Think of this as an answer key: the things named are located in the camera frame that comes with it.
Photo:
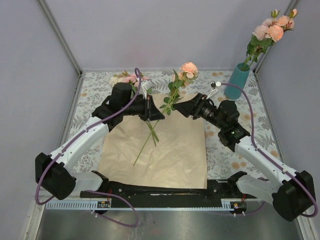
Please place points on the orange beige wrapping paper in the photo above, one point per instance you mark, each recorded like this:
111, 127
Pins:
178, 160

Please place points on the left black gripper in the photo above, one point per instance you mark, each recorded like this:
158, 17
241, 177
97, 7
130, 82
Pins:
151, 112

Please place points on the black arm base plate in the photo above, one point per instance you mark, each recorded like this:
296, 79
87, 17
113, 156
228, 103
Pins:
215, 189

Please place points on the white slotted cable duct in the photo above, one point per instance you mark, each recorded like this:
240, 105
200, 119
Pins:
144, 204

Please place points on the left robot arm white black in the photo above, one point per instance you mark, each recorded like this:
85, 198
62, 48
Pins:
53, 172

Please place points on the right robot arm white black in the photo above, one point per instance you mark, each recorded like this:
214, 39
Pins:
290, 192

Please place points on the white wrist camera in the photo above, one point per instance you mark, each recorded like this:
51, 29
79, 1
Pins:
145, 88
214, 85

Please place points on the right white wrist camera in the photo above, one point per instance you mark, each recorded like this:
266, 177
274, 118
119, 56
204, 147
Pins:
214, 85

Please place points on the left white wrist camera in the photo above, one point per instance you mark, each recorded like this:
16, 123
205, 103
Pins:
145, 88

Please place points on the teal cylindrical vase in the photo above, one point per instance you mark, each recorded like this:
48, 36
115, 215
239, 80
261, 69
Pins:
237, 81

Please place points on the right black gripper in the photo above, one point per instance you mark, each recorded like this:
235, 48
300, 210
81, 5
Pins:
189, 108

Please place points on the left aluminium frame post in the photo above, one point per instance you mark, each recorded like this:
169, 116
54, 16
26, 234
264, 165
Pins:
43, 5

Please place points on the pink flower bunch green stems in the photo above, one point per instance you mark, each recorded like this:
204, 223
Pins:
127, 78

